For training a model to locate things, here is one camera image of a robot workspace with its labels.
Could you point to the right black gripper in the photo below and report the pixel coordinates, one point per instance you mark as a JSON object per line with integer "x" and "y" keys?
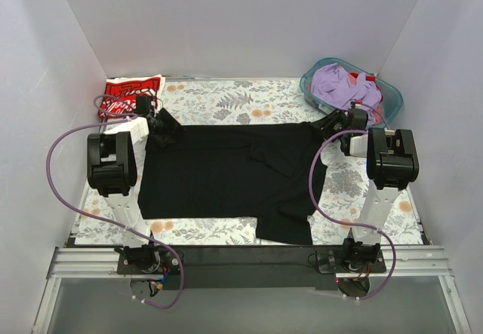
{"x": 333, "y": 124}

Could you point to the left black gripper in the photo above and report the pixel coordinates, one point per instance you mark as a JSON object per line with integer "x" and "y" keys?
{"x": 161, "y": 122}

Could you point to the black t-shirt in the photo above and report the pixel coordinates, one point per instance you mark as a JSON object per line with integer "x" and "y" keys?
{"x": 230, "y": 171}

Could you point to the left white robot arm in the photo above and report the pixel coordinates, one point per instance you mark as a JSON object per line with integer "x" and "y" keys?
{"x": 112, "y": 172}

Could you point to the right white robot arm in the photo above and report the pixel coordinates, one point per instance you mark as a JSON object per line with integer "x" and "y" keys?
{"x": 391, "y": 164}

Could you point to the lilac t-shirt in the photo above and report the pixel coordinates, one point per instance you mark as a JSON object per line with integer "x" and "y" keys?
{"x": 333, "y": 87}

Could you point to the red garment in basket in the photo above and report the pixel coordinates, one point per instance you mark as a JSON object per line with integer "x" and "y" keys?
{"x": 377, "y": 111}

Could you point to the folded red Coca-Cola shirt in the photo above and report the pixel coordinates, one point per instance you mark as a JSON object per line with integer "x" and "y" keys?
{"x": 120, "y": 94}

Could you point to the teal plastic basket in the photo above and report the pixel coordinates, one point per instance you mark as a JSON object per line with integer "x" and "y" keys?
{"x": 392, "y": 100}

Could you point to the floral table mat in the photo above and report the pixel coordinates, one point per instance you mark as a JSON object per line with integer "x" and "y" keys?
{"x": 240, "y": 102}

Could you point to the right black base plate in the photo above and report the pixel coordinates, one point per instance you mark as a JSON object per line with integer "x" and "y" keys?
{"x": 331, "y": 259}

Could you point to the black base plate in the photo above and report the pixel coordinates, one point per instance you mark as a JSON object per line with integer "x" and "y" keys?
{"x": 331, "y": 259}
{"x": 148, "y": 260}

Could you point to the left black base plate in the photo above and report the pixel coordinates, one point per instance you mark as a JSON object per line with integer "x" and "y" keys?
{"x": 148, "y": 260}

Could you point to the aluminium mounting rail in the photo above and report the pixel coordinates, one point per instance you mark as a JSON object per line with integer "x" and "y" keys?
{"x": 411, "y": 261}

